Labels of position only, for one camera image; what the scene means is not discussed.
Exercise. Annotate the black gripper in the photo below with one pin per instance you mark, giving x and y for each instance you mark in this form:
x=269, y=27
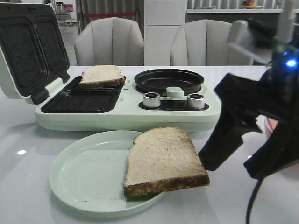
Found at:
x=274, y=95

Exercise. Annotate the pink bowl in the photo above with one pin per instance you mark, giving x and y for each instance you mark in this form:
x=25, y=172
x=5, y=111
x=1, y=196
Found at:
x=269, y=126

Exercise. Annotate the white bread slice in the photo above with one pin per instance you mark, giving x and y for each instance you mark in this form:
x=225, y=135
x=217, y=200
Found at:
x=163, y=159
x=99, y=76

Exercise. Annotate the green breakfast maker lid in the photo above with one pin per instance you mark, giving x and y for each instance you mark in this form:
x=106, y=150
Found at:
x=32, y=51

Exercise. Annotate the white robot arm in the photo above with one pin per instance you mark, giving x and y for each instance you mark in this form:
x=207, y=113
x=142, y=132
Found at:
x=275, y=95

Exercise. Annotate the green breakfast maker base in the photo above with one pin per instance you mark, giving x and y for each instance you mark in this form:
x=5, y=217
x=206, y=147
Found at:
x=71, y=108

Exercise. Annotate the right silver control knob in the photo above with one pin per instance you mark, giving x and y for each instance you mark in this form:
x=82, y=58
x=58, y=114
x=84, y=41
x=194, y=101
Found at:
x=196, y=101

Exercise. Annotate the silver control knob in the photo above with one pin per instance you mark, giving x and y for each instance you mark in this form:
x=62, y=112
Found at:
x=151, y=100
x=196, y=101

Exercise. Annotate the right grey upholstered chair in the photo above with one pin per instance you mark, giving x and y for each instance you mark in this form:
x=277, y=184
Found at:
x=204, y=42

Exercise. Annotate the grey upholstered chair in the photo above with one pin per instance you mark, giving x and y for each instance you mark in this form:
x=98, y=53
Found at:
x=204, y=42
x=113, y=40

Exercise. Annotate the left silver control knob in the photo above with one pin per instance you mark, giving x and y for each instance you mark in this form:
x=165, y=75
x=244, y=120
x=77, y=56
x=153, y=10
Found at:
x=151, y=100

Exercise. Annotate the black round frying pan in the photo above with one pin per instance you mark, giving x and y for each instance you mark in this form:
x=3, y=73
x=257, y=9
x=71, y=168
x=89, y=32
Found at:
x=157, y=80

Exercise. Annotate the grey counter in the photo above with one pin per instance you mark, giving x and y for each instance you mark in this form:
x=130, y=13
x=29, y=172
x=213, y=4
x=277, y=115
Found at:
x=210, y=16

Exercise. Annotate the fruit plate on counter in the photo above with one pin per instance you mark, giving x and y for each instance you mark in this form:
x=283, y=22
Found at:
x=249, y=4

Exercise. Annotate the white cabinet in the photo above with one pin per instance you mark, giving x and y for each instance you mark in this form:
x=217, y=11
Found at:
x=162, y=18

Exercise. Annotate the light green round plate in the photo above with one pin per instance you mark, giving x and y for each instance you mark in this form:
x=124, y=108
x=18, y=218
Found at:
x=89, y=174

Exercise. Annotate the left grey upholstered chair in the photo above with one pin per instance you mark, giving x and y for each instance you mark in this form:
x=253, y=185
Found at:
x=113, y=40

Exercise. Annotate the green round pan handle knob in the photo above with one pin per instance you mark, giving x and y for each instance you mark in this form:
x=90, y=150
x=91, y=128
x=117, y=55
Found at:
x=173, y=92

